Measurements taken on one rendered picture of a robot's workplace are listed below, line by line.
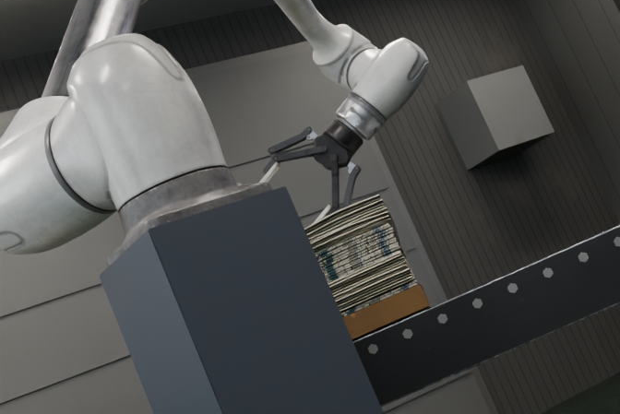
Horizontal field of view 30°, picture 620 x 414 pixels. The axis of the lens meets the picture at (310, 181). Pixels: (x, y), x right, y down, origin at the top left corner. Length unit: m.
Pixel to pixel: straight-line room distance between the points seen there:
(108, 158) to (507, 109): 6.94
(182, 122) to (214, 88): 6.14
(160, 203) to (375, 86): 0.92
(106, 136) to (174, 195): 0.12
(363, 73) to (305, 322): 0.96
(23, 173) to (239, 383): 0.43
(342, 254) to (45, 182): 0.75
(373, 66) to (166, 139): 0.91
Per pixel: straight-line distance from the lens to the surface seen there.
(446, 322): 2.01
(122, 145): 1.46
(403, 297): 2.12
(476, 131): 8.24
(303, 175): 7.63
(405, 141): 8.21
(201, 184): 1.44
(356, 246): 2.13
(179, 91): 1.49
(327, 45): 2.37
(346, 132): 2.27
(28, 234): 1.61
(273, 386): 1.38
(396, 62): 2.28
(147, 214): 1.45
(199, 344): 1.36
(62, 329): 6.74
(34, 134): 1.59
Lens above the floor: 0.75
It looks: 9 degrees up
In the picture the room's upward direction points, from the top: 24 degrees counter-clockwise
